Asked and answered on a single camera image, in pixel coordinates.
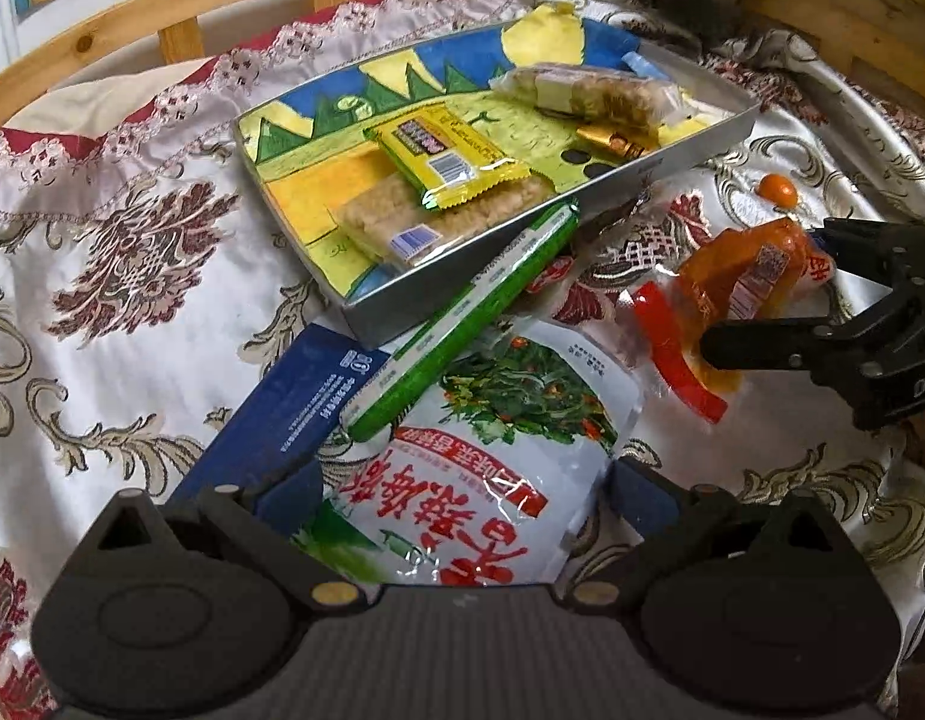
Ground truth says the orange red snack packet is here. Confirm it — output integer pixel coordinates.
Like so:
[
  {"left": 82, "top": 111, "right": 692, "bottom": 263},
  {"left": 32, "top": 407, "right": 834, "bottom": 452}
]
[{"left": 615, "top": 220, "right": 837, "bottom": 424}]

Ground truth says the small orange ball candy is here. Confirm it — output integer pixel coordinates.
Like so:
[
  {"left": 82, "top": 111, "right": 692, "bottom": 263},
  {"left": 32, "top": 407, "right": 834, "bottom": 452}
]
[{"left": 757, "top": 174, "right": 799, "bottom": 210}]

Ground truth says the blue white long packet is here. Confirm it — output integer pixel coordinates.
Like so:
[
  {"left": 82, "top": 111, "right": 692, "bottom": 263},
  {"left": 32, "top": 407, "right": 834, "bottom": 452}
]
[{"left": 170, "top": 323, "right": 388, "bottom": 504}]

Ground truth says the white red snack pouch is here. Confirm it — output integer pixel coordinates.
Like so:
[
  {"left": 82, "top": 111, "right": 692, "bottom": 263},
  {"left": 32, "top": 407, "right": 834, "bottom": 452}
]
[{"left": 290, "top": 317, "right": 641, "bottom": 587}]

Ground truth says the gold foil snack packet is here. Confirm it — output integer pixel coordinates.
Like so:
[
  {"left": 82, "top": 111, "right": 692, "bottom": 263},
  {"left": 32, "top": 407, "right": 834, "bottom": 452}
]
[{"left": 576, "top": 124, "right": 659, "bottom": 161}]

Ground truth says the green stick packet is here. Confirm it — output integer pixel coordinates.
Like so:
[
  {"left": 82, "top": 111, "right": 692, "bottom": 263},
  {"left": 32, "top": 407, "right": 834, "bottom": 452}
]
[{"left": 339, "top": 200, "right": 581, "bottom": 442}]

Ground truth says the peanut brittle clear packet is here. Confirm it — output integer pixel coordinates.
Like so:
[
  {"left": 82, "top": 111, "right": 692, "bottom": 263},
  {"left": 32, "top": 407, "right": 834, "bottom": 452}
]
[{"left": 488, "top": 62, "right": 693, "bottom": 132}]

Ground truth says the rice cracker clear packet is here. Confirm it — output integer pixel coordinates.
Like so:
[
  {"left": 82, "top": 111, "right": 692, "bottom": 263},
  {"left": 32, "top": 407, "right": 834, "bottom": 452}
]
[{"left": 332, "top": 172, "right": 554, "bottom": 271}]

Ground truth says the yellow snack bar packet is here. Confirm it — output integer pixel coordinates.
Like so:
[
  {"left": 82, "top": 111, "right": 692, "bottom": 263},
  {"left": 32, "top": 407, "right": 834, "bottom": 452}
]
[{"left": 364, "top": 103, "right": 531, "bottom": 211}]

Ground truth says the floral satin bed cover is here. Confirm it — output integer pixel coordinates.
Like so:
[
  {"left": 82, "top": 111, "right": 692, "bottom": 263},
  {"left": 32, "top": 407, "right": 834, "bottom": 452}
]
[{"left": 0, "top": 0, "right": 925, "bottom": 718}]

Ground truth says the grey tray with drawing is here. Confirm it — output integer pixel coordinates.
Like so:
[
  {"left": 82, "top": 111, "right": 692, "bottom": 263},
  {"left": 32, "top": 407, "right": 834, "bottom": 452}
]
[{"left": 235, "top": 4, "right": 755, "bottom": 346}]

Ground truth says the cream pillow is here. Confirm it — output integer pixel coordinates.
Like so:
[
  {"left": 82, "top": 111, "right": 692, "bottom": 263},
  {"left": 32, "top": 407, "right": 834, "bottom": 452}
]
[{"left": 5, "top": 59, "right": 206, "bottom": 138}]

